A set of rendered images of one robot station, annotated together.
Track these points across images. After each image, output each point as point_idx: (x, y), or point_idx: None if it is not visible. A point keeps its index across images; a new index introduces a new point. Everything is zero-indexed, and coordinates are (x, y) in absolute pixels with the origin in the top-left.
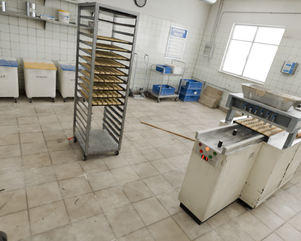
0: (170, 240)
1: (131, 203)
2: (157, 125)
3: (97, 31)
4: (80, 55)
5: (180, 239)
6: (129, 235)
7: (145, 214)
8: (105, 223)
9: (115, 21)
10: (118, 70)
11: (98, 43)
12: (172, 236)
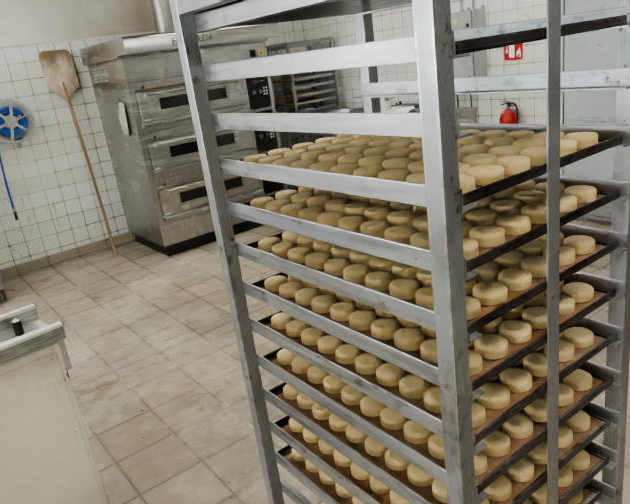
0: (157, 453)
1: (233, 494)
2: None
3: (549, 127)
4: (583, 276)
5: (137, 459)
6: (234, 440)
7: (201, 480)
8: (282, 443)
9: (414, 18)
10: (327, 365)
11: (479, 202)
12: (152, 459)
